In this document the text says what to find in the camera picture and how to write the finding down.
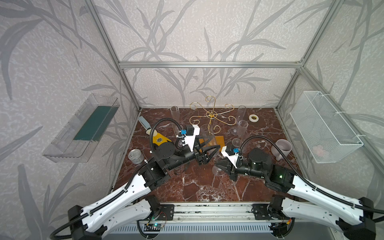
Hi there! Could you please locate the clear wine glass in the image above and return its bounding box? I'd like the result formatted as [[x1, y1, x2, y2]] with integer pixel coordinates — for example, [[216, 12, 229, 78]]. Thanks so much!
[[230, 105, 247, 136], [232, 120, 249, 148], [170, 106, 180, 135], [200, 124, 225, 177]]

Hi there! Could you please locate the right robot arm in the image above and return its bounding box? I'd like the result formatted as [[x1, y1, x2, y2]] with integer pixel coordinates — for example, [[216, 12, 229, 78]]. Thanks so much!
[[215, 136, 384, 240]]

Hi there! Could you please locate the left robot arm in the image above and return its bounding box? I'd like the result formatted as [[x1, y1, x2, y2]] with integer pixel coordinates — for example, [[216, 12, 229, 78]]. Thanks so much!
[[50, 118, 221, 240]]

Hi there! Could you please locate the white tape roll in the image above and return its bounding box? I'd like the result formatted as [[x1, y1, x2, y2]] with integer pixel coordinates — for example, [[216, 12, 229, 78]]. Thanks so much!
[[249, 114, 260, 123]]

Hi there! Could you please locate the yellow black work glove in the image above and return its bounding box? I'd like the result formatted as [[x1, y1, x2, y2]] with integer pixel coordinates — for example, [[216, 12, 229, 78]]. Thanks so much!
[[152, 130, 172, 149]]

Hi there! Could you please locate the lilac mug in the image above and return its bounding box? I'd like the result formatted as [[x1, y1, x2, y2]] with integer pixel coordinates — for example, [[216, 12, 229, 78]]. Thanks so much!
[[271, 139, 293, 161]]

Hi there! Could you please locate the pink item in basket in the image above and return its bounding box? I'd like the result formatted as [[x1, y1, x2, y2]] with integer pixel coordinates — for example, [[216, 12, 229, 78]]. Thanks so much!
[[313, 145, 329, 158]]

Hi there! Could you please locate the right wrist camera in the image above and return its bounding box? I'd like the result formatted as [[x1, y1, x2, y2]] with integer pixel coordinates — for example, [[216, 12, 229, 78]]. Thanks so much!
[[221, 143, 242, 169]]

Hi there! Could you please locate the gold wire glass rack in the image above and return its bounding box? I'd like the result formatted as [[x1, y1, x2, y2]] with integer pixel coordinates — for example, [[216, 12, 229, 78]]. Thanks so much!
[[189, 96, 237, 152]]

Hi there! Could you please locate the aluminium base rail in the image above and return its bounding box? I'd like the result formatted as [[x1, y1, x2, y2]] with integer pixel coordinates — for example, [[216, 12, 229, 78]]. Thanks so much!
[[104, 201, 322, 224]]

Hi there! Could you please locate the white wire basket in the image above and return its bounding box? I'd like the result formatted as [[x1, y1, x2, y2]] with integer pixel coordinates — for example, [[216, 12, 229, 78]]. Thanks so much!
[[290, 91, 364, 164]]

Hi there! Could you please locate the clear plastic wall shelf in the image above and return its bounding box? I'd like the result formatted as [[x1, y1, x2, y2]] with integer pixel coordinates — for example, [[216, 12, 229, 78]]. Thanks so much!
[[43, 94, 120, 163]]

